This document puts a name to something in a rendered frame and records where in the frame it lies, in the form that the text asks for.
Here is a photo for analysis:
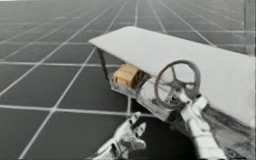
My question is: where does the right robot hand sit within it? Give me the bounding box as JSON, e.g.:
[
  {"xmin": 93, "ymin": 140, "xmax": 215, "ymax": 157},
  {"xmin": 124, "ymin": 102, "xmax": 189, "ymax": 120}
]
[{"xmin": 178, "ymin": 92, "xmax": 209, "ymax": 125}]

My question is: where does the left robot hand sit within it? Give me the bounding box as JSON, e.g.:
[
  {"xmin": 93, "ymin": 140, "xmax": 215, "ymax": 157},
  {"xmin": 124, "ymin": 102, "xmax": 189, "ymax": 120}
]
[{"xmin": 113, "ymin": 111, "xmax": 148, "ymax": 153}]

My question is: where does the dark steering wheel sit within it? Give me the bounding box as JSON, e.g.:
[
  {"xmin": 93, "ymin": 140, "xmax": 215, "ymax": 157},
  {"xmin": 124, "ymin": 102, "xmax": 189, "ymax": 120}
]
[{"xmin": 154, "ymin": 59, "xmax": 202, "ymax": 110}]

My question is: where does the grey cart with brown box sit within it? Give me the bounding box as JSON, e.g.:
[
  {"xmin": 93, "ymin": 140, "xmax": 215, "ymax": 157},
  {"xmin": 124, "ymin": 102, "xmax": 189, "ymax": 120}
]
[{"xmin": 88, "ymin": 26, "xmax": 256, "ymax": 160}]

